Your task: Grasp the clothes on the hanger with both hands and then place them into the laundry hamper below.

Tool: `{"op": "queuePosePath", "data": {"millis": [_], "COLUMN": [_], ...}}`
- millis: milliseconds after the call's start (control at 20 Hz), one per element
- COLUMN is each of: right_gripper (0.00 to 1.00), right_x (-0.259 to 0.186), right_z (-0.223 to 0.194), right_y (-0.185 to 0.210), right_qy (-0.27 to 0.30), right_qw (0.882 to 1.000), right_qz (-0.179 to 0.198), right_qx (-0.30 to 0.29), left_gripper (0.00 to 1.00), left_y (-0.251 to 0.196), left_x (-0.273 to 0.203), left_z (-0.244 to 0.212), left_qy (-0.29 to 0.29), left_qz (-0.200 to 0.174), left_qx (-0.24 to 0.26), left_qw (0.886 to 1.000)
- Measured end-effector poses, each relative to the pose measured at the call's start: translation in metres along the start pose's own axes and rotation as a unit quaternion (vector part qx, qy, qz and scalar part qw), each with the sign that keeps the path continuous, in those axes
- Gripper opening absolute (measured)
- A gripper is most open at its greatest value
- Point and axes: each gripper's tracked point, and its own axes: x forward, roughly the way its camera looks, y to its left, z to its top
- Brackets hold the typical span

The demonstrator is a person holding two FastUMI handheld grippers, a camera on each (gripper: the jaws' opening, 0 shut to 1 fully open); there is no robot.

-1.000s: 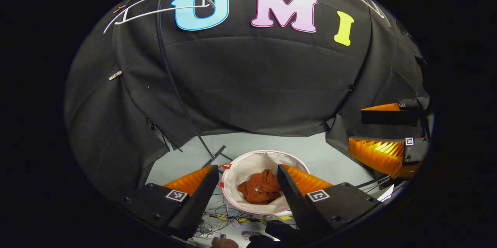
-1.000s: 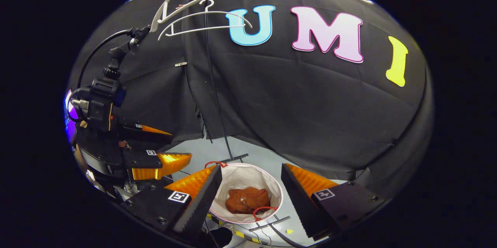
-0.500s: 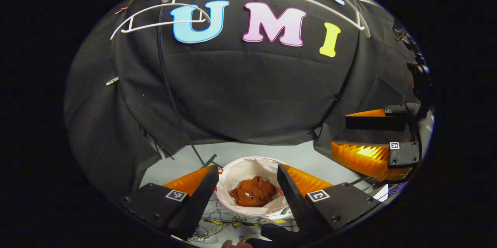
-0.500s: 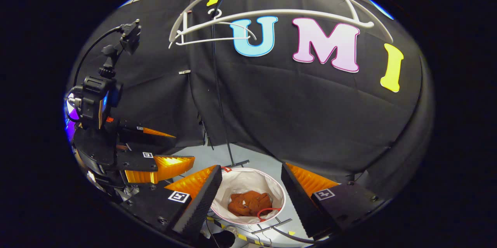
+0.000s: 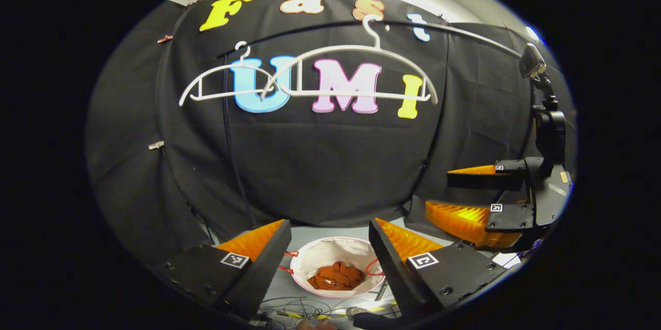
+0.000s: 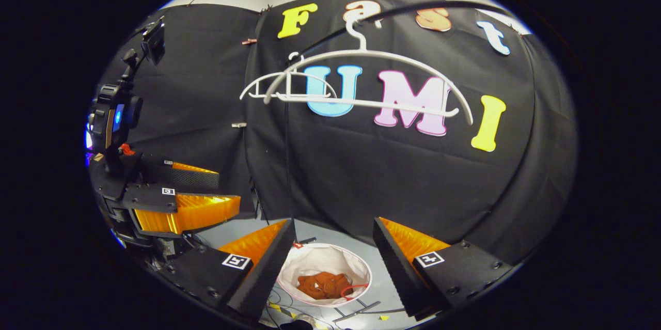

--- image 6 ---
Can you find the white plastic hanger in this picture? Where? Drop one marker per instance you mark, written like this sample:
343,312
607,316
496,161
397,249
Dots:
254,95
361,53

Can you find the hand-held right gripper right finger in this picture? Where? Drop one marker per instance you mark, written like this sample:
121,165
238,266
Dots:
395,273

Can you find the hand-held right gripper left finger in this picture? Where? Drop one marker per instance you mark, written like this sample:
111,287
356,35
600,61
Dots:
263,278

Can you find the black clothes rail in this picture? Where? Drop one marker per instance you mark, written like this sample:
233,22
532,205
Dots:
439,5

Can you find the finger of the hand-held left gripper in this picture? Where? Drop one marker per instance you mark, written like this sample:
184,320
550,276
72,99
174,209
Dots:
150,198
196,179

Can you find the silver backdrop clip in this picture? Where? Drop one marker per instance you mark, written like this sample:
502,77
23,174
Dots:
238,125

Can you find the black backdrop cloth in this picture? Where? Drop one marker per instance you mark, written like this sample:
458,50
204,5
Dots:
361,175

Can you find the copper backdrop clip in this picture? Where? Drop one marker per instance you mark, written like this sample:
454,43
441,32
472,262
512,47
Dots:
249,41

